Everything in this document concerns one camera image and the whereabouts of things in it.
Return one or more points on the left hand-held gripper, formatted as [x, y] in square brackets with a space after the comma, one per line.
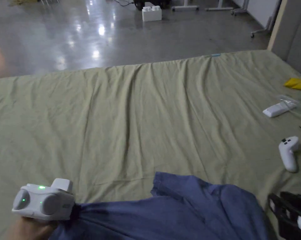
[44, 202]

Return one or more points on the dark blue shirt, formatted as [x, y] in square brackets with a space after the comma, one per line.
[195, 215]

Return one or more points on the person's left hand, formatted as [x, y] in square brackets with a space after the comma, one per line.
[30, 228]

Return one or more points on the white hand controller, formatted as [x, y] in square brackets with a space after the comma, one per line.
[289, 155]

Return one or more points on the white remote control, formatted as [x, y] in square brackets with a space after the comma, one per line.
[277, 109]

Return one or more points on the clear plastic bag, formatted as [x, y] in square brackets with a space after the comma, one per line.
[296, 100]

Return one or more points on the yellow bag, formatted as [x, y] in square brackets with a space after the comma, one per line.
[297, 83]

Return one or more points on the bed with pale green sheet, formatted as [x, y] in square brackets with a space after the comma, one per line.
[145, 115]

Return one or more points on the grey padded headboard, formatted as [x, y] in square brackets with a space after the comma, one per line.
[294, 30]

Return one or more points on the white foam block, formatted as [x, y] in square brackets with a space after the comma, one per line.
[151, 13]

